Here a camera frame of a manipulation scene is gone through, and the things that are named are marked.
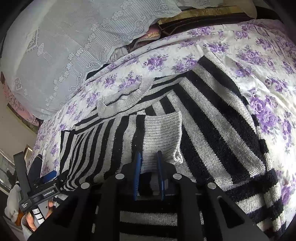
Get black white striped sweater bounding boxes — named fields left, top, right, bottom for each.
left=60, top=52, right=286, bottom=238

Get grey knit sleeve forearm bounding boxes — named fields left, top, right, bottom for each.
left=4, top=181, right=32, bottom=240

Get folded clothes under cover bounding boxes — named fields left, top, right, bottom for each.
left=86, top=8, right=254, bottom=84

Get person's left hand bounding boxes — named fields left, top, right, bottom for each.
left=26, top=200, right=55, bottom=232

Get pink floral cloth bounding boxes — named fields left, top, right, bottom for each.
left=1, top=72, right=43, bottom=127

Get white lace cover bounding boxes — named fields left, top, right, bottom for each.
left=0, top=0, right=223, bottom=121

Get purple floral bed sheet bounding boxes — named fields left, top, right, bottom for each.
left=33, top=20, right=295, bottom=223

